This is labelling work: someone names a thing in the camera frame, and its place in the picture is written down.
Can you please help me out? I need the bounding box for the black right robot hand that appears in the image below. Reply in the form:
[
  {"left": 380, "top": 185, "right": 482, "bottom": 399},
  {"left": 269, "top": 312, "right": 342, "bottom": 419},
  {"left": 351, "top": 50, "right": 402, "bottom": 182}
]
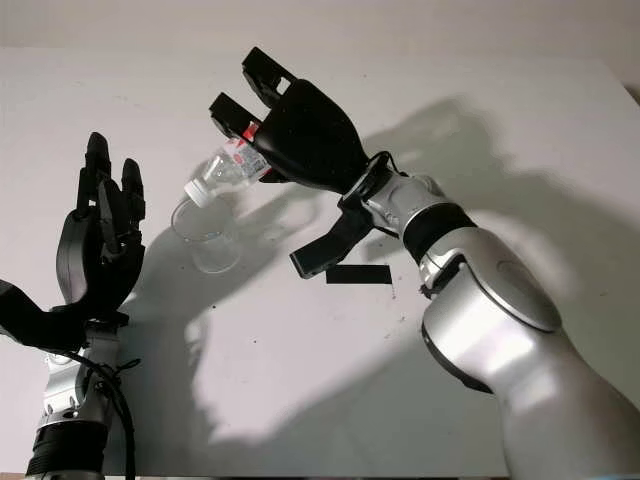
[{"left": 208, "top": 47, "right": 374, "bottom": 194}]

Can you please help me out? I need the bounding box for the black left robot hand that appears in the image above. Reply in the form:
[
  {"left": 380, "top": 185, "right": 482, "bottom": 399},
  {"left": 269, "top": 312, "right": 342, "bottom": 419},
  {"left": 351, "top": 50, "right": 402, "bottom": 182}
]
[{"left": 55, "top": 132, "right": 147, "bottom": 319}]

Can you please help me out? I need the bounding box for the clear water bottle red label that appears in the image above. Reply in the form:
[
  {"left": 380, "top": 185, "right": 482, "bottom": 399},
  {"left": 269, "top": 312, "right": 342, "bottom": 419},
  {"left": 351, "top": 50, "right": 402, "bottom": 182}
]
[{"left": 183, "top": 138, "right": 274, "bottom": 208}]

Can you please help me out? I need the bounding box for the clear plastic cup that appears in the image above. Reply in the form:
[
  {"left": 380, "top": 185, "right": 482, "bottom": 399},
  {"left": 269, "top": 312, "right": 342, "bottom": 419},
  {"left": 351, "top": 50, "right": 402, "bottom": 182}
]
[{"left": 170, "top": 196, "right": 242, "bottom": 274}]

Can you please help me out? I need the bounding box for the black tape strip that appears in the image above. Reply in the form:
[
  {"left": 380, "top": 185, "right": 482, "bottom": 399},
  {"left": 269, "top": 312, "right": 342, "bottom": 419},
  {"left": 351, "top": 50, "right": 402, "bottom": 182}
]
[{"left": 325, "top": 264, "right": 392, "bottom": 287}]

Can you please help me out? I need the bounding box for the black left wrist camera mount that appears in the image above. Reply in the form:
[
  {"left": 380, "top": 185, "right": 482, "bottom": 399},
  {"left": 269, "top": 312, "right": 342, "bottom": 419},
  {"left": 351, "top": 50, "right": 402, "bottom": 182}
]
[{"left": 0, "top": 278, "right": 129, "bottom": 352}]

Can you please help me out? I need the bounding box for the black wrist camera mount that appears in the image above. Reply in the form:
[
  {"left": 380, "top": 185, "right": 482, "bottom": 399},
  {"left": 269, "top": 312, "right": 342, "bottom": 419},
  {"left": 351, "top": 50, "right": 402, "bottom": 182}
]
[
  {"left": 288, "top": 196, "right": 374, "bottom": 280},
  {"left": 0, "top": 278, "right": 129, "bottom": 352}
]

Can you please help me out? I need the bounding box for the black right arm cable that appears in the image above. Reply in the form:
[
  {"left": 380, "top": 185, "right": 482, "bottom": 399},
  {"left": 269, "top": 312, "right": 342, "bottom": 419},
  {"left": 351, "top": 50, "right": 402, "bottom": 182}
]
[{"left": 367, "top": 151, "right": 409, "bottom": 177}]

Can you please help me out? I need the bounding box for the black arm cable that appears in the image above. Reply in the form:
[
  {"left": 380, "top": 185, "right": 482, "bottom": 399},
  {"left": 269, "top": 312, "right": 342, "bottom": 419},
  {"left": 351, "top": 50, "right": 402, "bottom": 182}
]
[
  {"left": 367, "top": 151, "right": 409, "bottom": 177},
  {"left": 69, "top": 349, "right": 139, "bottom": 462}
]

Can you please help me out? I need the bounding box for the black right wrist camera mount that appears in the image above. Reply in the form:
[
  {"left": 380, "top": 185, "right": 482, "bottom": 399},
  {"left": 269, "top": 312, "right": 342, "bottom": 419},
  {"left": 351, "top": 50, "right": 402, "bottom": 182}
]
[{"left": 288, "top": 196, "right": 374, "bottom": 280}]

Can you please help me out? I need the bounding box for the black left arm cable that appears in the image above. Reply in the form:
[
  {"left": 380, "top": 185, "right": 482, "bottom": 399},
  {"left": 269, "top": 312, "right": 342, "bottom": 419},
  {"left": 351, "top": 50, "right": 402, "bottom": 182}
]
[{"left": 69, "top": 349, "right": 139, "bottom": 462}]

